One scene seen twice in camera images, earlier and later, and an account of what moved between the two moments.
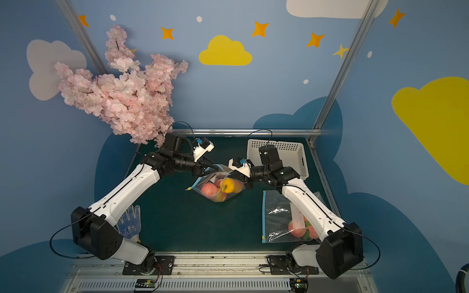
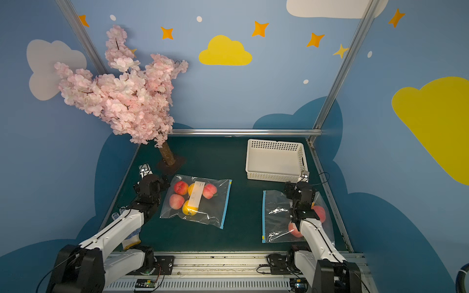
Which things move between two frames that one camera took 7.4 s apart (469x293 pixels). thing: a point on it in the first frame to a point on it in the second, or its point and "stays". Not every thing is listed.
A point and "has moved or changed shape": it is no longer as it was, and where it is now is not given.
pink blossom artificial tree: x=136 y=104 stays
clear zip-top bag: x=217 y=185 has moved or changed shape
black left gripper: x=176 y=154 to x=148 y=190
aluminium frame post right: x=367 y=14 stays
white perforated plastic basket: x=291 y=154 stays
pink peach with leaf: x=296 y=232 stays
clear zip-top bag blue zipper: x=284 y=221 stays
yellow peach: x=227 y=185 to x=188 y=210
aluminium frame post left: x=80 y=31 stays
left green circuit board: x=146 y=283 stays
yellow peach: x=220 y=197 to x=190 y=189
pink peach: x=209 y=189 stays
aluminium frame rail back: x=207 y=132 stays
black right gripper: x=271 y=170 to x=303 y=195
